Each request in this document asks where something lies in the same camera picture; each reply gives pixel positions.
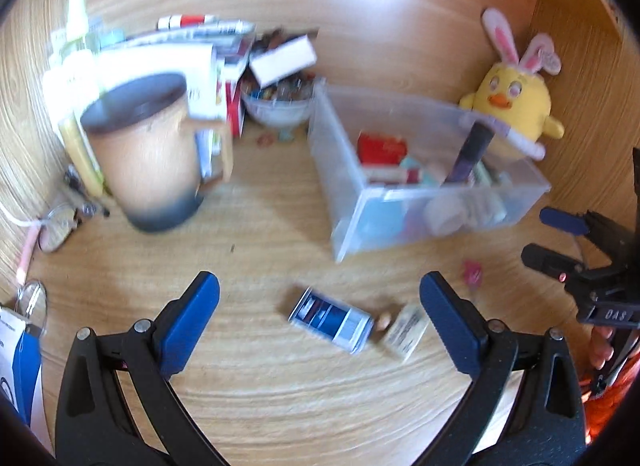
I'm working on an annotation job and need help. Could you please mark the red white glue tube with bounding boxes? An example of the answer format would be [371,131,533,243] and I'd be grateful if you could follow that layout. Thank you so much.
[157,14,218,30]

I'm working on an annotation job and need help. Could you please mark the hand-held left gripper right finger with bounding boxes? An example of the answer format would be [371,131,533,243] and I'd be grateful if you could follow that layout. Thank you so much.
[415,271,587,466]

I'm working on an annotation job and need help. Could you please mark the red snack packet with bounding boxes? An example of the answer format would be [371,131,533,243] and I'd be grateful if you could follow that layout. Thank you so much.
[357,132,408,167]

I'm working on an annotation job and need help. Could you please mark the person's right hand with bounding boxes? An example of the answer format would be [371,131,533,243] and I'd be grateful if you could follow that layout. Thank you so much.
[589,326,616,372]

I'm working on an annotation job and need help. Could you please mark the red white book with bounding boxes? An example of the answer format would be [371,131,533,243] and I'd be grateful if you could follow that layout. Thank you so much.
[225,58,251,139]

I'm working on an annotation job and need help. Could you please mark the colour striped flat box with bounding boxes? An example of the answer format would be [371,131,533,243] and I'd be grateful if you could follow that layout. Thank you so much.
[125,20,257,46]

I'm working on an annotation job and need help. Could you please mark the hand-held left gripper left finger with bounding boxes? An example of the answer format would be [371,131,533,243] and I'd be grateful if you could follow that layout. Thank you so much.
[55,271,231,466]

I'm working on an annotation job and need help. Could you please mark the purple black marker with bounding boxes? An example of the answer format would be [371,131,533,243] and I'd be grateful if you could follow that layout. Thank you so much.
[442,123,493,185]

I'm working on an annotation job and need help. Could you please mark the teal small box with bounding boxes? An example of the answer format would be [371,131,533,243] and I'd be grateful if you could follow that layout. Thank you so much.
[400,156,436,187]

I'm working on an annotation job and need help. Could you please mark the white cardboard box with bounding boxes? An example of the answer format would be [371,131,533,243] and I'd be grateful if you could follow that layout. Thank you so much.
[249,36,318,86]

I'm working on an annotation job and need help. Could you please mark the blue white packet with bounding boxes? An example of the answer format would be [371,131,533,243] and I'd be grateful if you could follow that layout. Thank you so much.
[287,287,373,356]

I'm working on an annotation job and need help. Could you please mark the white spray bottle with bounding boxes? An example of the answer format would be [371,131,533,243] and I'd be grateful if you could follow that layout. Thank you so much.
[50,0,96,66]

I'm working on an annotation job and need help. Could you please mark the yellow chick plush toy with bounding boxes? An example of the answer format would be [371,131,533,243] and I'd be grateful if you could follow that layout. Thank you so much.
[459,7,566,161]

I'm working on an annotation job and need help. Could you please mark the small white box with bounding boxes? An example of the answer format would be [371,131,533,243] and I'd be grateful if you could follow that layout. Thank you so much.
[384,303,430,364]

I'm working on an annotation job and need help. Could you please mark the eyeglasses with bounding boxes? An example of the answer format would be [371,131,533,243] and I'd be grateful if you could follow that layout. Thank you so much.
[37,203,111,253]

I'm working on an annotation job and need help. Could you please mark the round wire-rimmed lens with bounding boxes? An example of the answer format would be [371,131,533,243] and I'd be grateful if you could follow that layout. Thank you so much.
[12,282,48,337]

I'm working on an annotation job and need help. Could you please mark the brown mug with lid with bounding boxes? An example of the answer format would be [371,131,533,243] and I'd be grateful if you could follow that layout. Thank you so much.
[80,72,235,234]

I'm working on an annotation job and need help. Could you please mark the brown hair clip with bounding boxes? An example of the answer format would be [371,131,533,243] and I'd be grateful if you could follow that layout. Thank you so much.
[255,28,291,54]

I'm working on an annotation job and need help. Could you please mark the clear plastic storage box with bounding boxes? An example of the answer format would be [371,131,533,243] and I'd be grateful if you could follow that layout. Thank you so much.
[307,83,552,264]

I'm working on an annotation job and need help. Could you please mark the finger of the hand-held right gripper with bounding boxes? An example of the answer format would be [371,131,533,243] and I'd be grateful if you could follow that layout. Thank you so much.
[540,207,626,257]
[521,243,586,283]

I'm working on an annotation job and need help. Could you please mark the pile of booklets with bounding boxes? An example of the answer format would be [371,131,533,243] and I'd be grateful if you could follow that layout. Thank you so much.
[97,28,256,181]

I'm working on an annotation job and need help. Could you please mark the white bowl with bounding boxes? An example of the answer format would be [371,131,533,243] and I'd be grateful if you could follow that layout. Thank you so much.
[241,83,313,127]

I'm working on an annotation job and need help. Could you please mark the blue white carton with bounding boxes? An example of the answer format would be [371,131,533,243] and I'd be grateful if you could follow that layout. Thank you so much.
[0,306,53,452]

